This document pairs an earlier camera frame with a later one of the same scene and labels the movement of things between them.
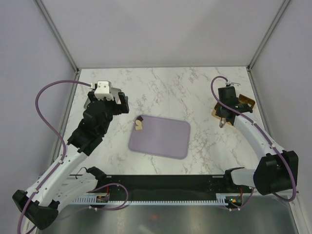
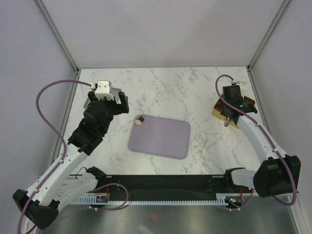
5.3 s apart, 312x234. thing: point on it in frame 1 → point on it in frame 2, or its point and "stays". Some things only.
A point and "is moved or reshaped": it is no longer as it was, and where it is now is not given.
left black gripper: x=124 y=100 stays
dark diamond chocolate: x=140 y=118 stays
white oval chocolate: x=138 y=122 stays
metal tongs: x=222 y=123 is moved or reshaped
